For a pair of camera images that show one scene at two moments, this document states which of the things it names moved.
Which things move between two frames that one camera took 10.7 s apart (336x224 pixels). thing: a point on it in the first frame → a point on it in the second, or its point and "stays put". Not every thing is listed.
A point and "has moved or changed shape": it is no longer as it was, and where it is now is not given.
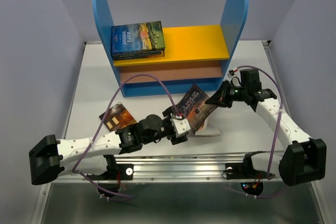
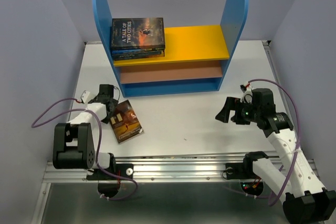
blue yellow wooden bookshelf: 197,60 stays put
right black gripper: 220,97 → 231,104
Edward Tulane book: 117,117 has moved or changed shape
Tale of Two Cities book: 193,108 → 137,32
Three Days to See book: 122,56 stays put
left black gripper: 169,112 → 106,120
